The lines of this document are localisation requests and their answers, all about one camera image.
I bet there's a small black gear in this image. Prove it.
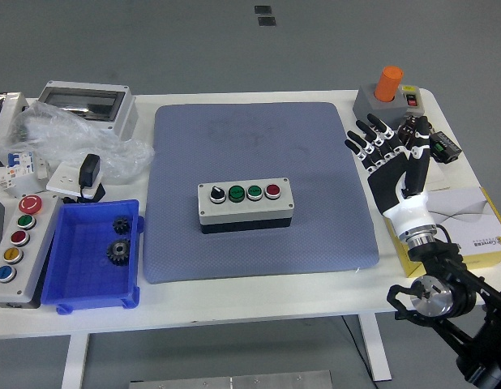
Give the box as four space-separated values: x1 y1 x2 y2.
112 216 133 236

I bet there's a blue plastic bin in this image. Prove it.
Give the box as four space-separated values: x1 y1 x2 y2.
40 198 145 315

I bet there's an orange cylinder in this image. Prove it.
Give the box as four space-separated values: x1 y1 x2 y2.
374 65 405 102

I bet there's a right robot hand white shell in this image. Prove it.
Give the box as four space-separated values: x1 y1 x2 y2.
345 113 438 241

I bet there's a yellow and white carton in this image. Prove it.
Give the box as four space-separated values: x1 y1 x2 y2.
386 186 501 279

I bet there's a grey four-control button box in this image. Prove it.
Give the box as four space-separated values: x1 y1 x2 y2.
196 177 295 235

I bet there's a white table leg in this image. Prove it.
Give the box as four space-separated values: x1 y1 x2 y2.
358 314 393 383
60 334 92 389

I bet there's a large black gear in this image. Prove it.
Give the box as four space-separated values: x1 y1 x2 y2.
105 238 132 267

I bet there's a black power adapter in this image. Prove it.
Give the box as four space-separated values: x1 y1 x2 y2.
62 152 107 203

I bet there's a grey enclosure with clear lid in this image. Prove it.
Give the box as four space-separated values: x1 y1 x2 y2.
36 79 139 141

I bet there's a grey-blue textured mat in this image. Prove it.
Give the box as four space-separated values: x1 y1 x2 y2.
143 100 380 285

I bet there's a clear crumpled plastic bag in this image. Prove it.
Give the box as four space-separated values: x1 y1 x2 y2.
2 100 156 182

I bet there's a grey five-button control box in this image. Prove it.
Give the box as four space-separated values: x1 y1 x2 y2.
0 193 62 310

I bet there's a grey box with red switch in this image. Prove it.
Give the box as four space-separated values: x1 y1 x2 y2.
352 83 426 134

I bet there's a white wall switch plate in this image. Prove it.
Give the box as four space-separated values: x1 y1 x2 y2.
426 160 452 192

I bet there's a black module with green terminal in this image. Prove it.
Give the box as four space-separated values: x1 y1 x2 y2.
428 130 463 165

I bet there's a white wall socket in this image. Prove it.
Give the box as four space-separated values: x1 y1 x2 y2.
45 161 108 195

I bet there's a grey metal plate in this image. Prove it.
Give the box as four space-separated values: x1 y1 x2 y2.
128 369 333 389

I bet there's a white circuit breaker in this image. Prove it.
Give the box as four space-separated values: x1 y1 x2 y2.
0 150 49 191

